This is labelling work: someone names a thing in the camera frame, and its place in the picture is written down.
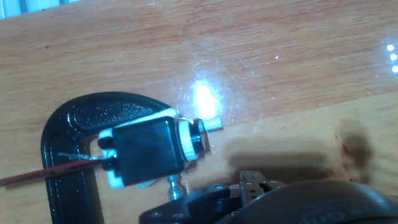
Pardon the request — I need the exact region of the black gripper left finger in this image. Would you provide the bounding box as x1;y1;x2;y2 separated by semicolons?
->
138;170;253;224

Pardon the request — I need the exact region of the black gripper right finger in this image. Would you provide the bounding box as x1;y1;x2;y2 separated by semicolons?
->
252;170;287;194

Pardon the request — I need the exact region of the orange wooden board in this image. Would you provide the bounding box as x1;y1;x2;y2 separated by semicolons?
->
0;0;398;224

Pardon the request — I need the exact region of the black iron C-clamp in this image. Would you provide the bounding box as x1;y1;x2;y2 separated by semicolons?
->
40;91;190;224

